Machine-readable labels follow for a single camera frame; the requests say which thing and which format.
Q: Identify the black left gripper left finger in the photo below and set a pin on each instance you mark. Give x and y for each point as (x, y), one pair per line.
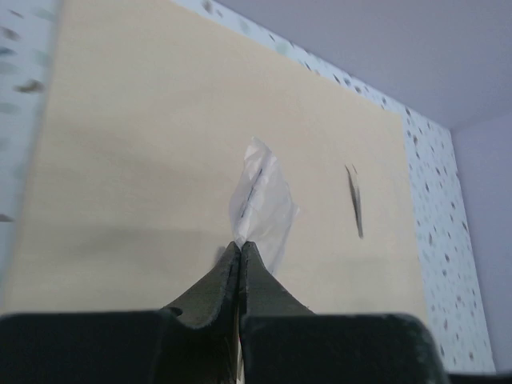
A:
(190, 340)

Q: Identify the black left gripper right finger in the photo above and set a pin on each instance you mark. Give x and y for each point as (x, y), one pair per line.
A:
(284, 342)

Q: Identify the bagged white gloves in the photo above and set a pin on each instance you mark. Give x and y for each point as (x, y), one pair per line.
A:
(261, 208)

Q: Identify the beige cloth mat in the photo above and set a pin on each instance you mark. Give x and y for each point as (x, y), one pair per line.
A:
(150, 111)

